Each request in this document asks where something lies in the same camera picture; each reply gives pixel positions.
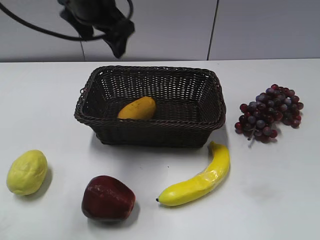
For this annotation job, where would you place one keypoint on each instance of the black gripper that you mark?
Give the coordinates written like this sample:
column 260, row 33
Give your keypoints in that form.
column 83, row 14

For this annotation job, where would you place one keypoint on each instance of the orange yellow mango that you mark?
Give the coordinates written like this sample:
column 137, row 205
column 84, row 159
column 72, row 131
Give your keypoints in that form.
column 143, row 108

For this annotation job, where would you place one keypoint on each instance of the dark woven wicker basket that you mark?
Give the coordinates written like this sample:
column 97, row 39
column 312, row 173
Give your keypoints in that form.
column 189, row 105

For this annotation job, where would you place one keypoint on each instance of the pale yellow lemon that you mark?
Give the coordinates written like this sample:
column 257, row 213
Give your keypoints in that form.
column 27, row 173

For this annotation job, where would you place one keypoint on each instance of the dark red apple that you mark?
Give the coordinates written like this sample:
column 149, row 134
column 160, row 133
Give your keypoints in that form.
column 106, row 199

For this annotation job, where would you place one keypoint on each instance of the yellow banana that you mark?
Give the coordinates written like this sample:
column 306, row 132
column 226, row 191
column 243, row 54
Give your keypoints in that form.
column 201, row 184

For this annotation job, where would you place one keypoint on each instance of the purple red grape bunch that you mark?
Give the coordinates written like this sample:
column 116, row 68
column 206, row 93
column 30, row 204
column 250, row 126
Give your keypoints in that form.
column 259, row 118

